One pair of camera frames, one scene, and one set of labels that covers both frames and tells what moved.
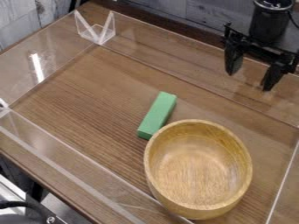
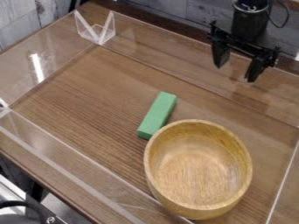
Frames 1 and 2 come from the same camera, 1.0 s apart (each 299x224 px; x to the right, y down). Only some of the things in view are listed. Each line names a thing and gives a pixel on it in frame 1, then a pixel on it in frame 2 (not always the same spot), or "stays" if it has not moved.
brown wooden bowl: [199, 168] stays
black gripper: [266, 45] to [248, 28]
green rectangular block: [158, 113] stays
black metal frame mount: [35, 196] stays
